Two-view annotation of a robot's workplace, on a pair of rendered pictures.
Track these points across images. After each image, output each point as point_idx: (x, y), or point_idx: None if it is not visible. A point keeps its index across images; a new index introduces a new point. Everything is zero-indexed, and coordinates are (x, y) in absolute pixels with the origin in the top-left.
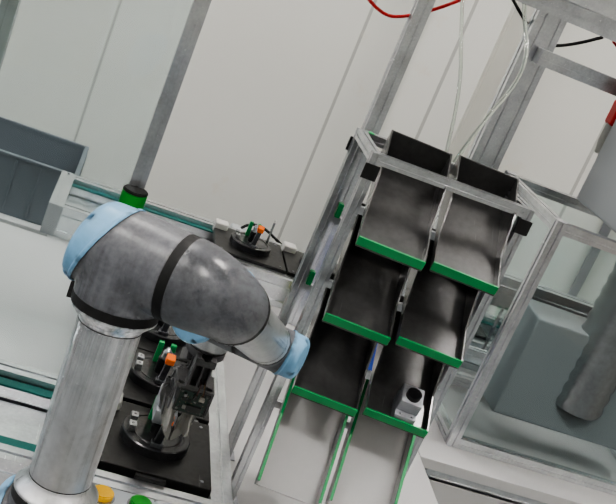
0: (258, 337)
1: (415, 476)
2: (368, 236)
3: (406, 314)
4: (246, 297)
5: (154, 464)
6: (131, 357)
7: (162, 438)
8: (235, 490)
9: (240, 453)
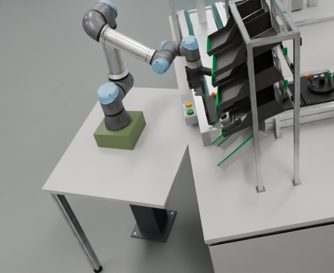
0: (109, 44)
1: None
2: (216, 38)
3: (237, 82)
4: (86, 27)
5: (213, 108)
6: None
7: None
8: None
9: (284, 140)
